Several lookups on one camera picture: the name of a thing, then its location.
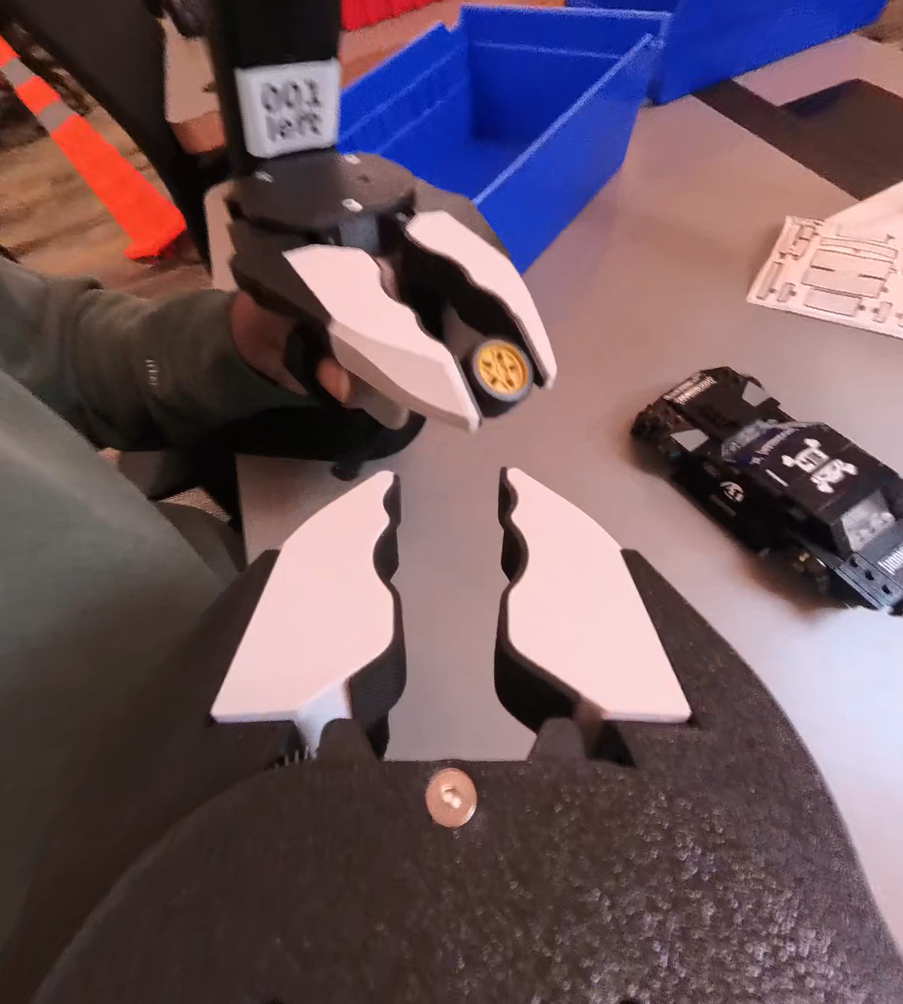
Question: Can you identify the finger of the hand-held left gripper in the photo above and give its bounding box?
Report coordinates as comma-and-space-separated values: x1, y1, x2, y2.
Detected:
284, 244, 484, 432
402, 209, 559, 393

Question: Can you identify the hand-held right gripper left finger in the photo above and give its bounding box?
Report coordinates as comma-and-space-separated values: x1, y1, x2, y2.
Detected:
210, 471, 408, 757

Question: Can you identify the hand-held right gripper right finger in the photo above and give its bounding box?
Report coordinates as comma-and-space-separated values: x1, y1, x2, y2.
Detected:
496, 466, 695, 738

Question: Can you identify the black lego wheel gold hub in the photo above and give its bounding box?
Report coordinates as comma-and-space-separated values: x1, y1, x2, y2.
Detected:
464, 333, 546, 417

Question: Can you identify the blue storage bin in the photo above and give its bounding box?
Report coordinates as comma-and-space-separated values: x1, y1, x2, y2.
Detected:
569, 1, 891, 103
334, 5, 664, 276

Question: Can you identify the black lego car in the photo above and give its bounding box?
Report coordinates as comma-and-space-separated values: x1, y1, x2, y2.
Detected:
632, 369, 903, 616

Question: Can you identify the person's left forearm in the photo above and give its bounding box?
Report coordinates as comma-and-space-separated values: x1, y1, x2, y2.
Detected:
0, 236, 264, 456

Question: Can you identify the person's left hand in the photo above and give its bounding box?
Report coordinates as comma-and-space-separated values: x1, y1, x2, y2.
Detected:
229, 291, 374, 412

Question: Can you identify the red storage bin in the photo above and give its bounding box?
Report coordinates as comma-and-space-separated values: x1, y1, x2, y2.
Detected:
342, 1, 468, 32

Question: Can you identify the orange plastic item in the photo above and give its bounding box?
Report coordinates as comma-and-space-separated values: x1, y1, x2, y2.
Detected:
0, 13, 189, 260

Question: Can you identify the white sticker sheet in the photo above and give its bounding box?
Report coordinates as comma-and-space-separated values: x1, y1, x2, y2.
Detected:
747, 217, 903, 343

